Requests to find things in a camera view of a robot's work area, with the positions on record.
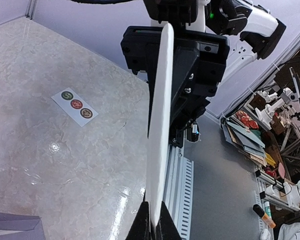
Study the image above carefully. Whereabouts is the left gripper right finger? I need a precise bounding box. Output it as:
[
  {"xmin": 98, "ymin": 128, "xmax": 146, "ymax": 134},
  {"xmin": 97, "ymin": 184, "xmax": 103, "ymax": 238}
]
[{"xmin": 155, "ymin": 201, "xmax": 182, "ymax": 240}]

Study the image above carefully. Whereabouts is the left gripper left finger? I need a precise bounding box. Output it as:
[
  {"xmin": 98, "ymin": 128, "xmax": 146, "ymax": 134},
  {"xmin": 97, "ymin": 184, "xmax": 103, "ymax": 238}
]
[{"xmin": 125, "ymin": 201, "xmax": 151, "ymax": 240}]

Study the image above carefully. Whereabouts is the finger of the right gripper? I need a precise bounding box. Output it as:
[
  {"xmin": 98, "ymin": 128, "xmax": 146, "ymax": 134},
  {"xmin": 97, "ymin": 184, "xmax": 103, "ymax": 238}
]
[
  {"xmin": 170, "ymin": 44, "xmax": 208, "ymax": 128},
  {"xmin": 145, "ymin": 43, "xmax": 160, "ymax": 137}
]

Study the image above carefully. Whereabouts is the beige lined letter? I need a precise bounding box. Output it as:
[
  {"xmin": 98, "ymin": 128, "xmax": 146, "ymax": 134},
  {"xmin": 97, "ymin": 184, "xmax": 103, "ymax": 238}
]
[{"xmin": 145, "ymin": 23, "xmax": 174, "ymax": 229}]

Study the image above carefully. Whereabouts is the grey paper envelope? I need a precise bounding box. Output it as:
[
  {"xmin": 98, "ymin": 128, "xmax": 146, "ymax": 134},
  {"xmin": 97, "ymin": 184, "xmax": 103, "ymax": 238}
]
[{"xmin": 0, "ymin": 212, "xmax": 46, "ymax": 240}]

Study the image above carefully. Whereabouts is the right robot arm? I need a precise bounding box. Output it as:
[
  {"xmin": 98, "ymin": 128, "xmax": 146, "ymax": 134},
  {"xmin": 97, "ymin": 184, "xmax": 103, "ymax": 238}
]
[{"xmin": 144, "ymin": 0, "xmax": 286, "ymax": 141}]

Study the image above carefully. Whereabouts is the background clutter of parts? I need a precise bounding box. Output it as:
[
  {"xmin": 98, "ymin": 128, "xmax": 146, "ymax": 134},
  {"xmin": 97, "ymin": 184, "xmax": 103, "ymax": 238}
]
[{"xmin": 220, "ymin": 48, "xmax": 300, "ymax": 224}]

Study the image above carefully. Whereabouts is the white sticker sheet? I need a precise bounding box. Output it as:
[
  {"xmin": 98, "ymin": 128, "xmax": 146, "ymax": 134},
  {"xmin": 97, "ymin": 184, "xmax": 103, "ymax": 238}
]
[{"xmin": 51, "ymin": 87, "xmax": 99, "ymax": 127}]

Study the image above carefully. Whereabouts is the left aluminium frame post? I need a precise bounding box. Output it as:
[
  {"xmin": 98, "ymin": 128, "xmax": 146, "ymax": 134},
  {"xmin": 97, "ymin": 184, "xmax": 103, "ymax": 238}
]
[{"xmin": 25, "ymin": 0, "xmax": 38, "ymax": 20}]

